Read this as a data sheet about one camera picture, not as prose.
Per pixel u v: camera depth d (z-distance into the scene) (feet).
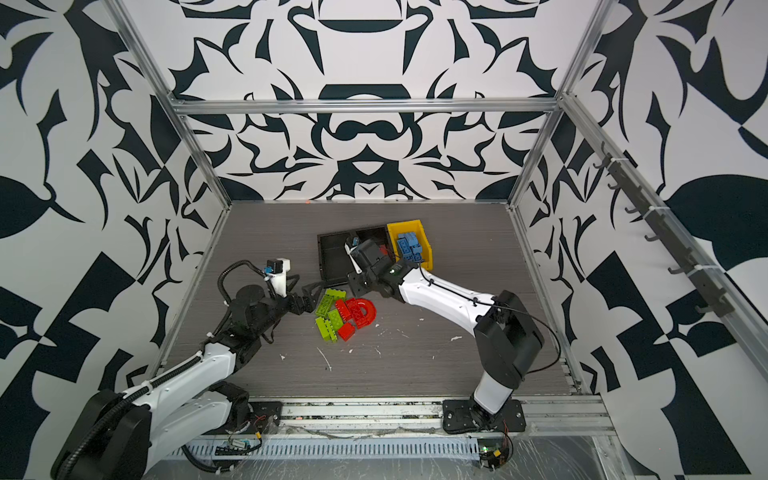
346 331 2.90
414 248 3.32
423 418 2.49
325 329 2.84
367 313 3.00
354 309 3.00
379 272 2.10
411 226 3.43
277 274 2.34
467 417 2.44
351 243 2.47
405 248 3.35
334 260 3.36
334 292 3.08
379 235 3.63
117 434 1.31
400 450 2.55
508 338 1.46
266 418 2.39
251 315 2.09
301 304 2.43
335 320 2.94
